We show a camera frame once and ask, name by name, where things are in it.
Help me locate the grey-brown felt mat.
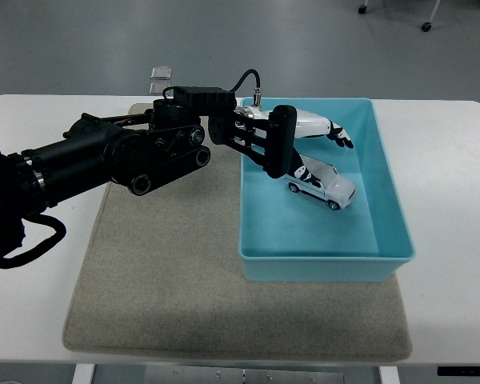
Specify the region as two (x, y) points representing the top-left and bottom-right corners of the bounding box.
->
(62, 102), (413, 360)

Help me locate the white table leg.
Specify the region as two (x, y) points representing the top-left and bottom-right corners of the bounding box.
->
(378, 366), (401, 384)
(71, 364), (95, 384)

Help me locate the black table control panel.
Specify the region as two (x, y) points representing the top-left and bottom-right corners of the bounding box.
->
(437, 366), (480, 377)

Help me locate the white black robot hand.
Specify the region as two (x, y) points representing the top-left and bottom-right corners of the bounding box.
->
(263, 104), (355, 189)

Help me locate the white toy car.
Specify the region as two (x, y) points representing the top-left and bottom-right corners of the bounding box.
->
(284, 154), (358, 211)

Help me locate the grey metal plate with screws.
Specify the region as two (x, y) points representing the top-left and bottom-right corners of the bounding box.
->
(143, 364), (345, 384)

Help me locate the blue plastic box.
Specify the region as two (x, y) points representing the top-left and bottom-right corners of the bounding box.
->
(237, 96), (416, 283)

